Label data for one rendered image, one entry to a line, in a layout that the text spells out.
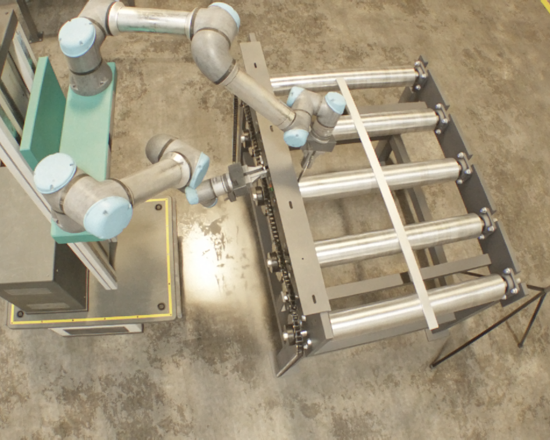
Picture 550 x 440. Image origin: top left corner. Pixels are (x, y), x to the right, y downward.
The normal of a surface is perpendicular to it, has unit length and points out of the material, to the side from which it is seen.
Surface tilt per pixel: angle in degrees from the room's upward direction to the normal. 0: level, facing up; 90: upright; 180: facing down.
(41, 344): 0
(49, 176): 7
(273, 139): 0
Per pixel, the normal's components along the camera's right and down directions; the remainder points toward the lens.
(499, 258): -0.97, 0.15
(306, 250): 0.10, -0.43
